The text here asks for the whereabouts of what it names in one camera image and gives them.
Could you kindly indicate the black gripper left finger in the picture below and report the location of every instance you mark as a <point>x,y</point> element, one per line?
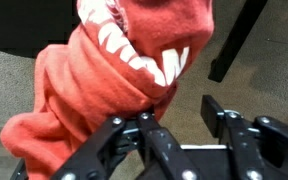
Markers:
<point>102,152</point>

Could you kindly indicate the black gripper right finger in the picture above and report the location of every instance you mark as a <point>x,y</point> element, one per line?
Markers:
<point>257,150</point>

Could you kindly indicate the red clothing with white print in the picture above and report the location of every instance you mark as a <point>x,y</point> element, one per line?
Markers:
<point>124,57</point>

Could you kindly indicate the black metal chair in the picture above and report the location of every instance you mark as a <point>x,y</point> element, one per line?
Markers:
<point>27,26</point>

